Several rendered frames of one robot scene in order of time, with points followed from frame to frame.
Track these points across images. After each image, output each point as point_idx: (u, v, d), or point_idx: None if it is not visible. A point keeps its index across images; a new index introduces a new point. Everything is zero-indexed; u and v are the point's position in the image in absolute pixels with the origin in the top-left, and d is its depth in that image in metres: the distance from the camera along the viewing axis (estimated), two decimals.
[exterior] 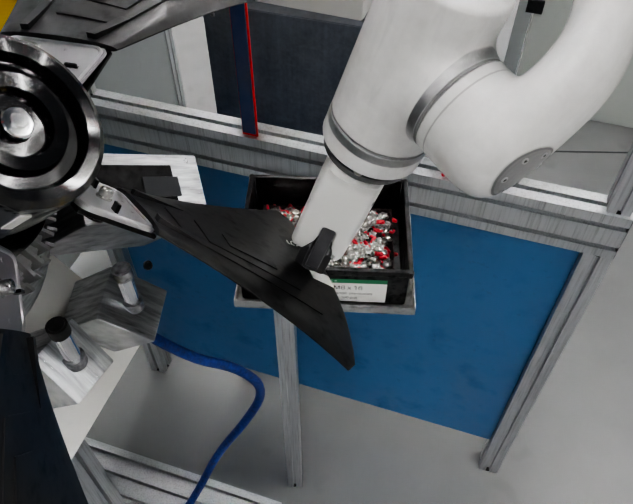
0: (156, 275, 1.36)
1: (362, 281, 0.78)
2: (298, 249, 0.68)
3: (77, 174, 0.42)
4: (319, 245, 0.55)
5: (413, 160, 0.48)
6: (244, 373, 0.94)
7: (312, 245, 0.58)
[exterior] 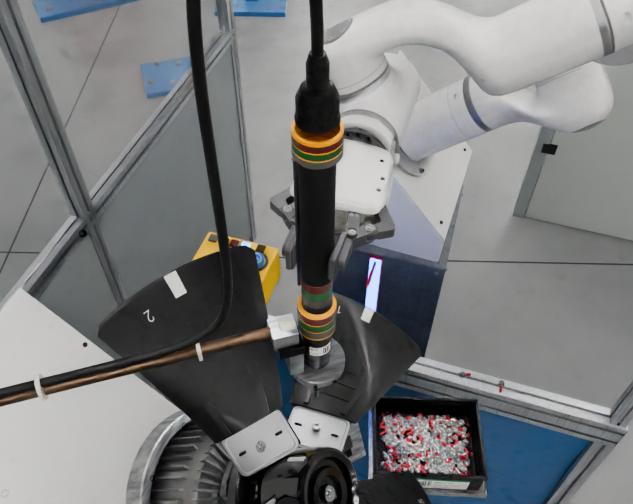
0: None
1: (454, 480, 1.22)
2: None
3: None
4: (289, 192, 0.70)
5: (343, 114, 0.73)
6: None
7: (285, 215, 0.68)
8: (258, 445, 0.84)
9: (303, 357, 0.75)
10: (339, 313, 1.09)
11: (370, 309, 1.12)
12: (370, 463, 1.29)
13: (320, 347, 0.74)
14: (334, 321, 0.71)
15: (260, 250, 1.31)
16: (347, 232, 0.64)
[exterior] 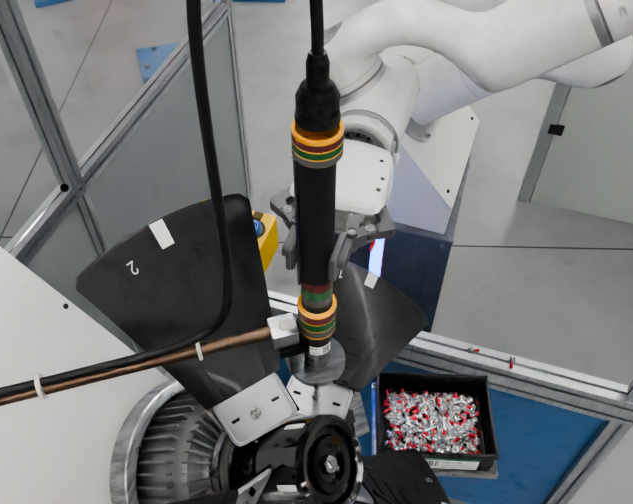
0: None
1: (463, 460, 1.15)
2: (433, 485, 1.03)
3: (354, 488, 0.79)
4: (288, 192, 0.70)
5: (343, 114, 0.73)
6: None
7: (285, 215, 0.68)
8: (253, 411, 0.77)
9: (303, 356, 0.75)
10: (340, 278, 1.01)
11: (374, 274, 1.04)
12: (373, 443, 1.22)
13: (320, 346, 0.73)
14: (334, 321, 0.71)
15: (257, 217, 1.24)
16: (347, 232, 0.64)
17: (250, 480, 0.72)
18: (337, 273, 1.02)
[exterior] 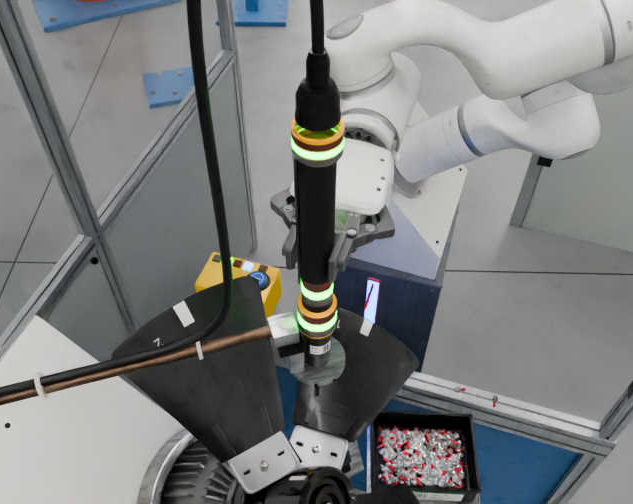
0: None
1: (449, 493, 1.27)
2: None
3: None
4: (289, 191, 0.70)
5: (344, 113, 0.73)
6: None
7: (286, 214, 0.68)
8: (262, 465, 0.89)
9: (303, 355, 0.75)
10: (338, 328, 1.12)
11: (369, 321, 1.15)
12: (368, 476, 1.34)
13: (320, 345, 0.73)
14: (335, 320, 0.71)
15: (262, 270, 1.36)
16: (347, 232, 0.64)
17: None
18: (335, 323, 1.13)
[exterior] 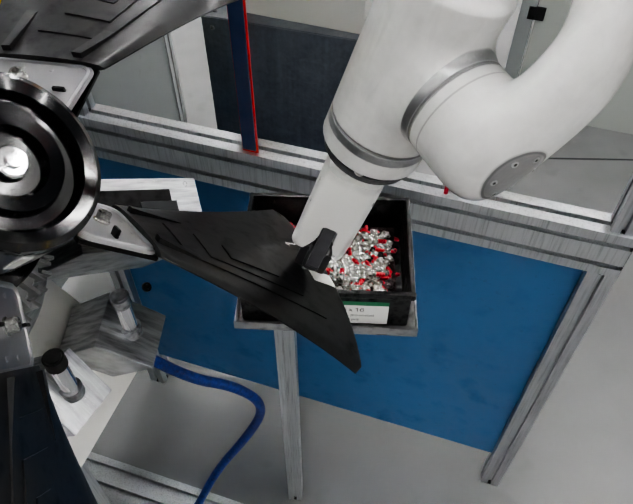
0: (155, 288, 1.35)
1: (364, 303, 0.77)
2: None
3: None
4: (319, 245, 0.55)
5: (414, 160, 0.48)
6: (244, 392, 0.93)
7: (312, 245, 0.58)
8: (18, 67, 0.47)
9: None
10: (286, 244, 0.67)
11: (332, 282, 0.67)
12: None
13: None
14: None
15: None
16: None
17: None
18: (287, 239, 0.68)
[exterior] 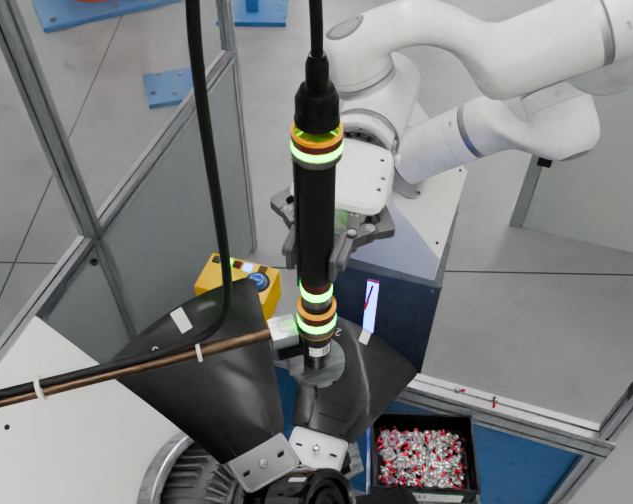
0: None
1: (448, 494, 1.27)
2: None
3: None
4: (289, 191, 0.70)
5: (344, 113, 0.73)
6: None
7: (286, 214, 0.68)
8: (317, 443, 0.98)
9: (303, 357, 0.75)
10: None
11: None
12: (368, 477, 1.34)
13: (320, 347, 0.73)
14: (334, 322, 0.71)
15: (262, 271, 1.36)
16: (347, 232, 0.64)
17: (289, 444, 0.91)
18: None
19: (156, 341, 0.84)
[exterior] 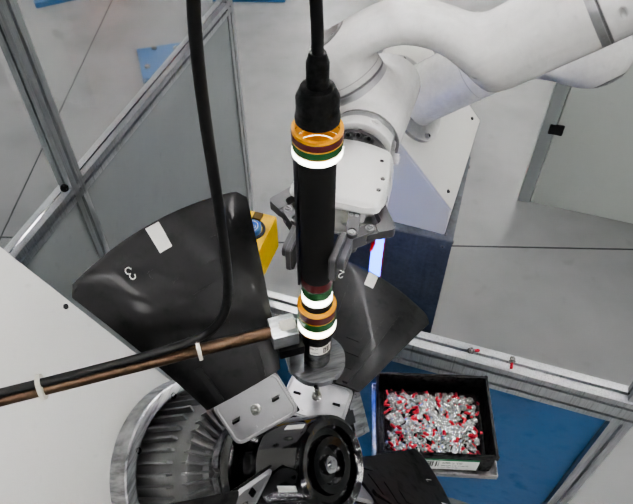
0: None
1: (463, 460, 1.15)
2: None
3: None
4: (289, 192, 0.70)
5: (343, 114, 0.73)
6: None
7: (285, 215, 0.68)
8: None
9: (303, 356, 0.75)
10: (426, 480, 1.03)
11: None
12: (374, 443, 1.22)
13: (320, 346, 0.74)
14: (334, 321, 0.71)
15: (257, 217, 1.24)
16: (347, 232, 0.64)
17: (285, 387, 0.79)
18: (426, 476, 1.04)
19: (129, 260, 0.72)
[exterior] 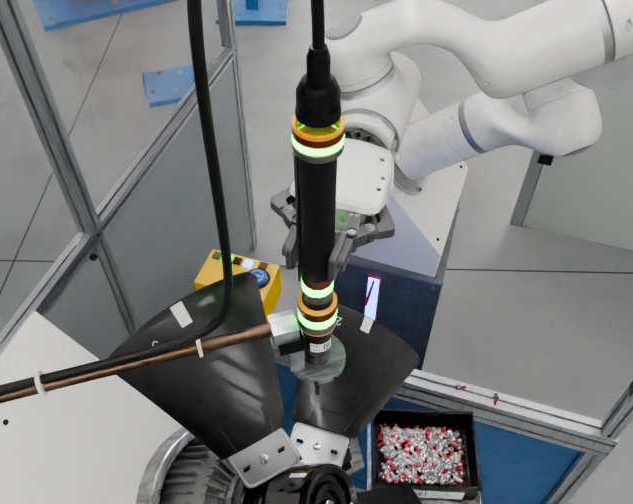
0: None
1: (450, 491, 1.27)
2: None
3: None
4: (289, 191, 0.70)
5: (344, 113, 0.73)
6: None
7: (286, 214, 0.68)
8: (319, 442, 0.99)
9: (303, 353, 0.74)
10: None
11: None
12: (369, 474, 1.34)
13: (321, 343, 0.73)
14: (335, 317, 0.71)
15: (262, 267, 1.36)
16: (347, 232, 0.64)
17: (289, 439, 0.91)
18: None
19: (156, 335, 0.83)
